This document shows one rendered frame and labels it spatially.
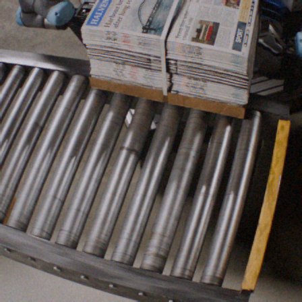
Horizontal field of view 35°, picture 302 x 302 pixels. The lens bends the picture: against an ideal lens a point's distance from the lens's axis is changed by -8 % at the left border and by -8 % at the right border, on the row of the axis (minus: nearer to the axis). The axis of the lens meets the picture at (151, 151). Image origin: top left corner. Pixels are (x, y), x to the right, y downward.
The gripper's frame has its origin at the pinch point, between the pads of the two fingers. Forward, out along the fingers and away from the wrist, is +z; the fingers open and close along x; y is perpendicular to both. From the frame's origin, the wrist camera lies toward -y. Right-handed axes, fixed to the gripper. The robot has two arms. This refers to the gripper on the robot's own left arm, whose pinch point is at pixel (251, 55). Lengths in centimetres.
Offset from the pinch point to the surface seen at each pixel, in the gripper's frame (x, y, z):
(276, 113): 17.7, 0.3, -9.0
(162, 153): 35.3, -0.3, 15.1
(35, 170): 47, 0, 42
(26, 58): 15, 0, 60
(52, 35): -66, -79, 106
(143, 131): 30.6, -0.7, 20.9
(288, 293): 37, -80, -33
